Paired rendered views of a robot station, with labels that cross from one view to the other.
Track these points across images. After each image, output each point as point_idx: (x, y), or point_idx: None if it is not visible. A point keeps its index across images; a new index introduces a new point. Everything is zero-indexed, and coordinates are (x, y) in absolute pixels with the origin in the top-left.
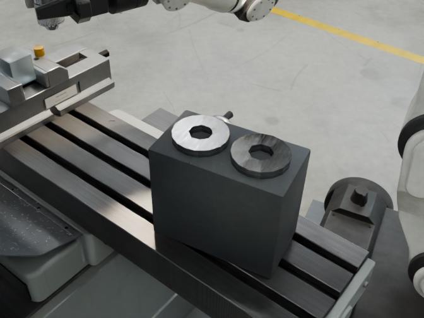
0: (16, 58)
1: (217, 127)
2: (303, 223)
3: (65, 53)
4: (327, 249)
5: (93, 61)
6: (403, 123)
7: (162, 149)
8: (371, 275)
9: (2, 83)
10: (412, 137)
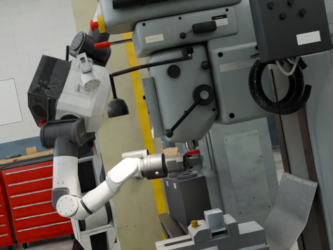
0: (212, 209)
1: (180, 175)
2: (164, 218)
3: (173, 246)
4: (168, 215)
5: (165, 241)
6: (100, 211)
7: (201, 175)
8: None
9: (228, 216)
10: (111, 203)
